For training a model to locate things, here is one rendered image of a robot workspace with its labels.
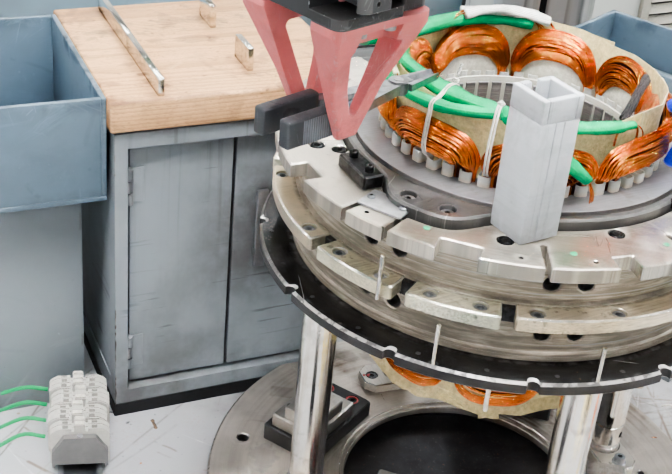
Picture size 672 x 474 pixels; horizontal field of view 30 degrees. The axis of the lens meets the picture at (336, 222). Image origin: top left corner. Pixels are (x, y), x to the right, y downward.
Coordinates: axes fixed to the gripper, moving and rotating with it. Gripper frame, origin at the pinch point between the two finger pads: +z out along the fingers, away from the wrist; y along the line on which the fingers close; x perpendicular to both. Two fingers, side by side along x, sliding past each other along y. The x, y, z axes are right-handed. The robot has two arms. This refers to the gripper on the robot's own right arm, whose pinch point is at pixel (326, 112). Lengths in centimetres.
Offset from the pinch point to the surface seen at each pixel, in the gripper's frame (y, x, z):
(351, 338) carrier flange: 1.8, 2.0, 14.7
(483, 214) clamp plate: 5.6, 8.0, 6.3
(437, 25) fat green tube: -7.9, 17.8, 1.3
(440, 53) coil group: -8.1, 18.8, 3.6
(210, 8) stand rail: -32.3, 18.2, 8.1
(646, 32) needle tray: -13, 53, 11
